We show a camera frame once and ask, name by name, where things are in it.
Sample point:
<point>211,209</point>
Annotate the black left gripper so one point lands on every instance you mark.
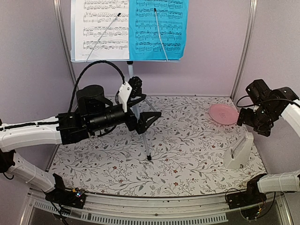
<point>141,126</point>

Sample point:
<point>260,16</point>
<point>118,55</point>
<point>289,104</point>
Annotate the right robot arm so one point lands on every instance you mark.
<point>279,151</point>

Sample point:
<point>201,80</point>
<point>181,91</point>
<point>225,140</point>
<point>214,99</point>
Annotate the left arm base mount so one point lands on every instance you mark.
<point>71,198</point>

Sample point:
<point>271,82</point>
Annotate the blue sheet music page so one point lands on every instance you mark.
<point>157,29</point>

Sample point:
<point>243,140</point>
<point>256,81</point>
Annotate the pink plate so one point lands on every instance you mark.
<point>223,114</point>

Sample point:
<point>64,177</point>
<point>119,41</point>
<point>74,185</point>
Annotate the floral table mat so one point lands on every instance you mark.
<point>181,154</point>

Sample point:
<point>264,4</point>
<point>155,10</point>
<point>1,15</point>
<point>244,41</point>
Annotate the aluminium front rail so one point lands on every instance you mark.
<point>104,209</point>

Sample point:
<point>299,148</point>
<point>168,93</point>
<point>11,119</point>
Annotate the right aluminium frame post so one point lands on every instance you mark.
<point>245,47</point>

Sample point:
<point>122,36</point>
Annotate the white perforated music stand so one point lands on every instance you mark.
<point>130,66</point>

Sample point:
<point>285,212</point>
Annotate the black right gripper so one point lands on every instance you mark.
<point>265,130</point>

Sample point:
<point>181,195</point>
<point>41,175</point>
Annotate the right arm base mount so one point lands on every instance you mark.
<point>237,199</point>

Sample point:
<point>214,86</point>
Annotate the white sheet music page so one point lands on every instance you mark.
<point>99,30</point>

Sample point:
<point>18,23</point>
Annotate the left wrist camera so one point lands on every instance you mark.
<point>128,90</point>

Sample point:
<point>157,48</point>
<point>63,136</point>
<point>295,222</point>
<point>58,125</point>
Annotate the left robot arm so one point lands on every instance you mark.
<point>33,135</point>

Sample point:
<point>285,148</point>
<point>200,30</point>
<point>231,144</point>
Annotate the aluminium frame post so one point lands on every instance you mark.
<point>245,47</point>
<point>64,40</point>

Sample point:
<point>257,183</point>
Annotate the left aluminium frame post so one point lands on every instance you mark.
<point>64,40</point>

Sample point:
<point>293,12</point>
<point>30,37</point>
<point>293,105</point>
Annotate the white metronome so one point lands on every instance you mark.
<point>237,156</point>

